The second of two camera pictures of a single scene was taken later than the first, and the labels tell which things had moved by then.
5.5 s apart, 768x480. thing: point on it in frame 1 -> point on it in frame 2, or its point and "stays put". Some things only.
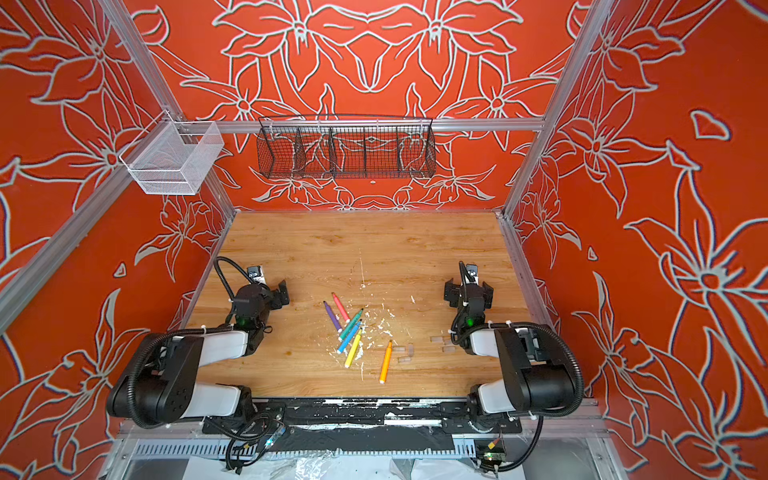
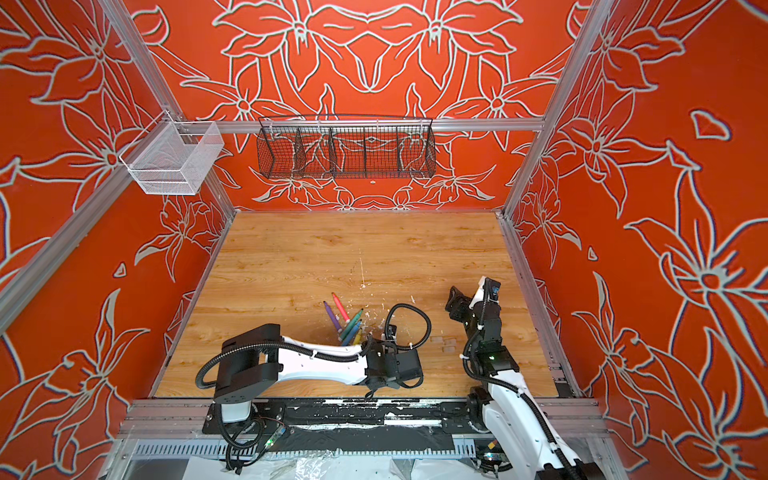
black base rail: [363, 415] stays put
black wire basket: [337, 146] stays put
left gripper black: [276, 295] -> [372, 351]
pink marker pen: [341, 308] stays put
